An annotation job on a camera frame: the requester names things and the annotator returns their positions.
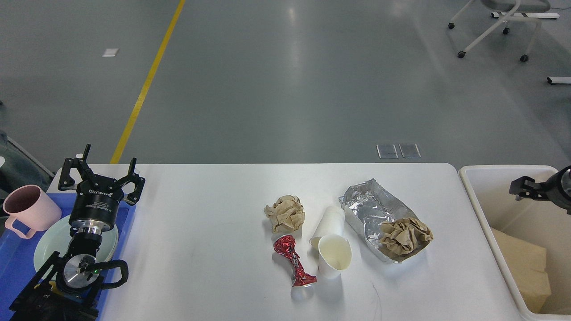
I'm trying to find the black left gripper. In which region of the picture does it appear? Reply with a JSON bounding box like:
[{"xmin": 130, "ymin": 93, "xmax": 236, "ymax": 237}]
[{"xmin": 58, "ymin": 144, "xmax": 146, "ymax": 232}]

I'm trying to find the crushed red can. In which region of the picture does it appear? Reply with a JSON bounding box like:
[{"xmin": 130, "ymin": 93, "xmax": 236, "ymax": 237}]
[{"xmin": 273, "ymin": 234, "xmax": 317, "ymax": 287}]

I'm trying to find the lying white paper cup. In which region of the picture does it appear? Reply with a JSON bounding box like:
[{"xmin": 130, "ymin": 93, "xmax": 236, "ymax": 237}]
[{"xmin": 310, "ymin": 206, "xmax": 345, "ymax": 250}]

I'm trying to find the pink mug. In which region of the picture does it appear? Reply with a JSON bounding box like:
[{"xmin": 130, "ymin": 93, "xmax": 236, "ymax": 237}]
[{"xmin": 2, "ymin": 185, "xmax": 62, "ymax": 239}]

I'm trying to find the brown paper bag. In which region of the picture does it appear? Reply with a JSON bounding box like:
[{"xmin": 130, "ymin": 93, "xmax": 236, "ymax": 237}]
[{"xmin": 492, "ymin": 228, "xmax": 551, "ymax": 313}]

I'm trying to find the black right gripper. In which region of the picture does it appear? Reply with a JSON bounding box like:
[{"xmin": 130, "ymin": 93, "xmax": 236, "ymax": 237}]
[{"xmin": 509, "ymin": 166, "xmax": 571, "ymax": 215}]

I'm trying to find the aluminium foil tray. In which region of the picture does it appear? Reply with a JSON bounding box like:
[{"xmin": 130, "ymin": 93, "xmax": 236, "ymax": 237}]
[{"xmin": 339, "ymin": 179, "xmax": 430, "ymax": 263}]

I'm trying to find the white floor bar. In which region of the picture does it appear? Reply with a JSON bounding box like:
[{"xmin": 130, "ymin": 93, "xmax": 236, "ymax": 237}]
[{"xmin": 546, "ymin": 76, "xmax": 571, "ymax": 85}]

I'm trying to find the floor outlet cover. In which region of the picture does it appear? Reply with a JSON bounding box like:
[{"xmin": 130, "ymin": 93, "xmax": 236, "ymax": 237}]
[
  {"xmin": 377, "ymin": 144, "xmax": 398, "ymax": 159},
  {"xmin": 398, "ymin": 144, "xmax": 422, "ymax": 159}
]

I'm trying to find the left floor outlet cover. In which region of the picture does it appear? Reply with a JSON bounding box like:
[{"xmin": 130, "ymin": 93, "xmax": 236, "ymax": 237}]
[{"xmin": 377, "ymin": 144, "xmax": 398, "ymax": 159}]

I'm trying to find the person in jeans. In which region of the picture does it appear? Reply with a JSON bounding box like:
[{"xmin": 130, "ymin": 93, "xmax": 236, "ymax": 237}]
[{"xmin": 0, "ymin": 131, "xmax": 54, "ymax": 197}]

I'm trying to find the brown paper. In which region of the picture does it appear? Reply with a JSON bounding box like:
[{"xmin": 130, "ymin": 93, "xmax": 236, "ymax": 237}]
[{"xmin": 379, "ymin": 217, "xmax": 434, "ymax": 255}]

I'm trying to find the right floor outlet cover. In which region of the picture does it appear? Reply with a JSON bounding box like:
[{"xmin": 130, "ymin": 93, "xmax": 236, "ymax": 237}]
[{"xmin": 398, "ymin": 144, "xmax": 422, "ymax": 159}]

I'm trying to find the light green plate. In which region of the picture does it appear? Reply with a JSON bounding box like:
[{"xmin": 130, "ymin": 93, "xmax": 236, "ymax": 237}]
[{"xmin": 34, "ymin": 216, "xmax": 120, "ymax": 271}]

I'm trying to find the white office chair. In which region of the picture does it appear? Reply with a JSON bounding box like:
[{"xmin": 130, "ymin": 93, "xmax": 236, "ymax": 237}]
[{"xmin": 457, "ymin": 0, "xmax": 551, "ymax": 62}]

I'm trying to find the crumpled brown paper ball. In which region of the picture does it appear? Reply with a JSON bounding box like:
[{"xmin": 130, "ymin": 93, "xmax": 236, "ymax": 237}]
[{"xmin": 264, "ymin": 195, "xmax": 305, "ymax": 234}]

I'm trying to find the upright white paper cup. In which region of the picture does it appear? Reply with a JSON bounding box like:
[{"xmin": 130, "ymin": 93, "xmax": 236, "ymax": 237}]
[{"xmin": 318, "ymin": 234, "xmax": 352, "ymax": 279}]

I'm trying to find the white plastic bin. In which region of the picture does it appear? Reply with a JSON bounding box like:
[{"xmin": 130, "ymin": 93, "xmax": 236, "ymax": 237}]
[{"xmin": 459, "ymin": 165, "xmax": 571, "ymax": 321}]

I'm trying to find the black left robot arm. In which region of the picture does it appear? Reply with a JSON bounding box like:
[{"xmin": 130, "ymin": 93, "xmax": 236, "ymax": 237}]
[{"xmin": 9, "ymin": 144, "xmax": 145, "ymax": 321}]

